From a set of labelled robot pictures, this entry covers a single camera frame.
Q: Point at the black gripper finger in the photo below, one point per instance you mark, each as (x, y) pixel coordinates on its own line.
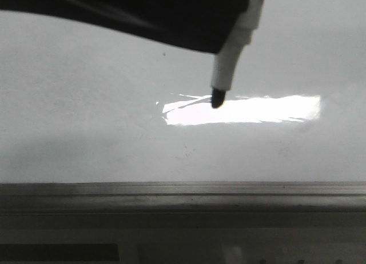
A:
(200, 25)

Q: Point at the black and white whiteboard marker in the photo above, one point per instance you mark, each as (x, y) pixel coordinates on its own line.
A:
(226, 60)

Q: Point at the white whiteboard with aluminium frame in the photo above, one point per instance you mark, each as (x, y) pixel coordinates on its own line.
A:
(97, 120)

